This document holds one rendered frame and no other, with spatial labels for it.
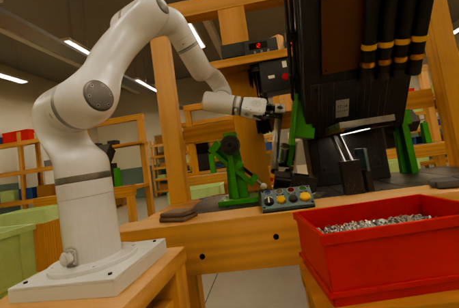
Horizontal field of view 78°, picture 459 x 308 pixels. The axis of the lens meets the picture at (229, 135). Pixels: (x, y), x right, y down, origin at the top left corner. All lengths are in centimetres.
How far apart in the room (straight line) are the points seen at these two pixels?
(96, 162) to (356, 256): 56
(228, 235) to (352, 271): 40
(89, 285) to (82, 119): 33
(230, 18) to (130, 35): 81
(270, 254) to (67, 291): 50
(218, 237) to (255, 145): 67
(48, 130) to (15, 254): 41
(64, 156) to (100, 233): 19
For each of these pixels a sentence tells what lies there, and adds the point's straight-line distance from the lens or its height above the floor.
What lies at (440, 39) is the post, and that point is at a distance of 175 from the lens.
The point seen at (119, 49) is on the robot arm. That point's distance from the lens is 85.
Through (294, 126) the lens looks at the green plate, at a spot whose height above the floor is 115.
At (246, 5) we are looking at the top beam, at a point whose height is 185.
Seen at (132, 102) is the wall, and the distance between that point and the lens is 1266.
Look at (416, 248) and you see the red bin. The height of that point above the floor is 88.
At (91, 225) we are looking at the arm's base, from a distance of 70.
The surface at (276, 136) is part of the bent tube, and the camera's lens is 123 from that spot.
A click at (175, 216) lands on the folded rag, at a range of 92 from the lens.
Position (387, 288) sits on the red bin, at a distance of 59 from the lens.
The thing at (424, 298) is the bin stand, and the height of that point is 80.
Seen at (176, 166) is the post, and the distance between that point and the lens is 150.
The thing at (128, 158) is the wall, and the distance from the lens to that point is 1254.
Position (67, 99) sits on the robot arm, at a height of 124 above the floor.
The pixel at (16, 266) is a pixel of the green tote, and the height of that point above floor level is 86.
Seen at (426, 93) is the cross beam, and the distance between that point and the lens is 175.
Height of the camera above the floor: 107
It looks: 5 degrees up
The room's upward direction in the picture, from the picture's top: 8 degrees counter-clockwise
